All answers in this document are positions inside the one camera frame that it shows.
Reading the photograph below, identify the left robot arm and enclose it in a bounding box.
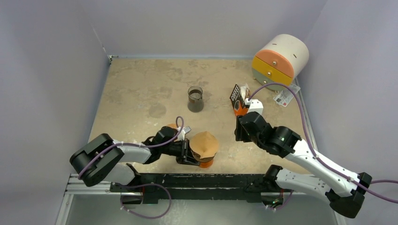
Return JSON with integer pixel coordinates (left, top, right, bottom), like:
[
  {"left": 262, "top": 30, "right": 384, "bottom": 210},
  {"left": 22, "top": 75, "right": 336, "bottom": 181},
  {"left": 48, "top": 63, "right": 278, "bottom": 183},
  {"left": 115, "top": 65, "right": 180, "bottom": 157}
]
[{"left": 69, "top": 126, "right": 200, "bottom": 192}]

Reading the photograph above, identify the light bamboo dripper stand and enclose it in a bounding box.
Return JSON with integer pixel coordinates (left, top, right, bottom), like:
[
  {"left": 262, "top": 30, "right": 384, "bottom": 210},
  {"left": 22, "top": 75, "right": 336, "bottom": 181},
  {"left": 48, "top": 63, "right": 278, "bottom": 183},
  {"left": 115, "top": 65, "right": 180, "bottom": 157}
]
[{"left": 167, "top": 123, "right": 178, "bottom": 129}]

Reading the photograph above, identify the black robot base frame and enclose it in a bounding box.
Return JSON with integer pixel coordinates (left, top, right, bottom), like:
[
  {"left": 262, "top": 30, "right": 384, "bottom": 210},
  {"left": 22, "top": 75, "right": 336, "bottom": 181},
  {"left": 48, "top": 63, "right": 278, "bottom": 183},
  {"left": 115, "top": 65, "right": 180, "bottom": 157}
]
[{"left": 109, "top": 164, "right": 294, "bottom": 207}]

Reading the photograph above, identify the grey glass carafe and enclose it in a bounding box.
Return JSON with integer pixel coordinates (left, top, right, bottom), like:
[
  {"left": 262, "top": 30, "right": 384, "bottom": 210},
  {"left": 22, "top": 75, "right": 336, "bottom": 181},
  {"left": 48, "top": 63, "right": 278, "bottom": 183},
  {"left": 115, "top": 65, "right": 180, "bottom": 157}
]
[{"left": 187, "top": 86, "right": 204, "bottom": 113}]

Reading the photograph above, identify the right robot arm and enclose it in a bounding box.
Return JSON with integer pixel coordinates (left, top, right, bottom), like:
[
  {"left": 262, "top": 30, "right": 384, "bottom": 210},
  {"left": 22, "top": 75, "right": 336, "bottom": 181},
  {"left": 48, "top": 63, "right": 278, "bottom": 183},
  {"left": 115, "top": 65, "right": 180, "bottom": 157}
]
[{"left": 235, "top": 112, "right": 372, "bottom": 218}]

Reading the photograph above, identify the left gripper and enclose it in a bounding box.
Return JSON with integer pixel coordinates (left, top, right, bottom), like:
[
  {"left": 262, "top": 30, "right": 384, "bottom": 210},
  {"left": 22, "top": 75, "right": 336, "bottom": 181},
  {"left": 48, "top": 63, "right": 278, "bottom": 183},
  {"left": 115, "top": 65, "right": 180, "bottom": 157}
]
[{"left": 160, "top": 137, "right": 200, "bottom": 165}]

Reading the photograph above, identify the coffee paper filter box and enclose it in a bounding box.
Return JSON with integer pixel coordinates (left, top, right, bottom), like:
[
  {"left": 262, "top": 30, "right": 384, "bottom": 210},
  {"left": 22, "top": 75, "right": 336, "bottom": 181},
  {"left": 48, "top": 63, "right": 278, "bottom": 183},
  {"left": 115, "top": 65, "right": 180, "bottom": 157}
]
[{"left": 230, "top": 83, "right": 251, "bottom": 116}]

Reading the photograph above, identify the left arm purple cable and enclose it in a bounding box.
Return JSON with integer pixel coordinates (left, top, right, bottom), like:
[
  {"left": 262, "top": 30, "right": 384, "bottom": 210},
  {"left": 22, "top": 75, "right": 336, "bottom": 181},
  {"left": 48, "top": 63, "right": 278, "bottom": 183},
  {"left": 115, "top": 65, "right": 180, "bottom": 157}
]
[{"left": 77, "top": 116, "right": 184, "bottom": 181}]

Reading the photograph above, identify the orange glass carafe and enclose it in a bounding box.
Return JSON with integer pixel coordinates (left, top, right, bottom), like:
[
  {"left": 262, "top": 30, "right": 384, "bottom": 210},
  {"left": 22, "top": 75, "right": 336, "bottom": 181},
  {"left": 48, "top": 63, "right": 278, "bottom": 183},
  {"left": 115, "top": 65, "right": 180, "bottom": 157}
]
[{"left": 199, "top": 158, "right": 214, "bottom": 168}]

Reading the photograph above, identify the round drawer organizer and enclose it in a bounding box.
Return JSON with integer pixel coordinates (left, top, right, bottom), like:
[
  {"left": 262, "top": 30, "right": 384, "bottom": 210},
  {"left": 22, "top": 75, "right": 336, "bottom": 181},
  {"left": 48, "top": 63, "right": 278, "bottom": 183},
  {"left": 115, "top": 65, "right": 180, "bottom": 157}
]
[{"left": 252, "top": 34, "right": 309, "bottom": 92}]

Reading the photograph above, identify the paper leaflet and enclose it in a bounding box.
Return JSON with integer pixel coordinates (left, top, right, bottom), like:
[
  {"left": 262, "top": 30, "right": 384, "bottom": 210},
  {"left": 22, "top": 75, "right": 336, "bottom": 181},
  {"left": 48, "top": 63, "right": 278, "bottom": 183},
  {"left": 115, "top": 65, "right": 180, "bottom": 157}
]
[{"left": 273, "top": 83, "right": 301, "bottom": 107}]

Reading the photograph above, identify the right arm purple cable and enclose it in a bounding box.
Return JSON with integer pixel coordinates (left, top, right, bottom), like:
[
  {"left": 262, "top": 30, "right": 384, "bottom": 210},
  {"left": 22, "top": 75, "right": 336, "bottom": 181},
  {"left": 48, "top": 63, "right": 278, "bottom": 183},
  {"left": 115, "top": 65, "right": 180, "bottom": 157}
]
[{"left": 247, "top": 82, "right": 398, "bottom": 205}]

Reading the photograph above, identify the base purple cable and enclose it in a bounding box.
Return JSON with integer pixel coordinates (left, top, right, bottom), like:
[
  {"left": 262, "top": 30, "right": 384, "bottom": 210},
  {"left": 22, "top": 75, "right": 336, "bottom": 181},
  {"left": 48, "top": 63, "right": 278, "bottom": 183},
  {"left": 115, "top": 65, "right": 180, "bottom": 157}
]
[{"left": 120, "top": 183, "right": 172, "bottom": 220}]

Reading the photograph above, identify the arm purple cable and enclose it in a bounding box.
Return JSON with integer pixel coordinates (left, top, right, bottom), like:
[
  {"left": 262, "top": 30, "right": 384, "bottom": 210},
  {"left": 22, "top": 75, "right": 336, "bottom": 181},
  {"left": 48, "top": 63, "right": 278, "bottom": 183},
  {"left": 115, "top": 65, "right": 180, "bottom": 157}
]
[
  {"left": 77, "top": 116, "right": 184, "bottom": 181},
  {"left": 247, "top": 82, "right": 398, "bottom": 205}
]

